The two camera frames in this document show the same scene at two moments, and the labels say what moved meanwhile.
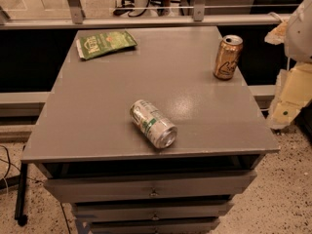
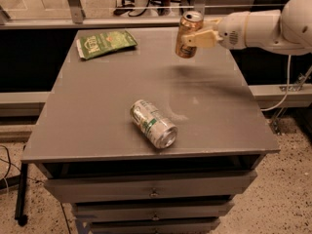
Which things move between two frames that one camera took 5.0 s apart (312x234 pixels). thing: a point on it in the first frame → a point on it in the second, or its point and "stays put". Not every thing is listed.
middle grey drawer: x=151 y=211 stays put
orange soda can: x=227 y=57 → x=191 y=22
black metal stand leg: x=19 y=215 stays put
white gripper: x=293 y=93 → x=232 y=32
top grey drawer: x=151 y=187 stays put
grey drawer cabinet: x=91 y=152 stays put
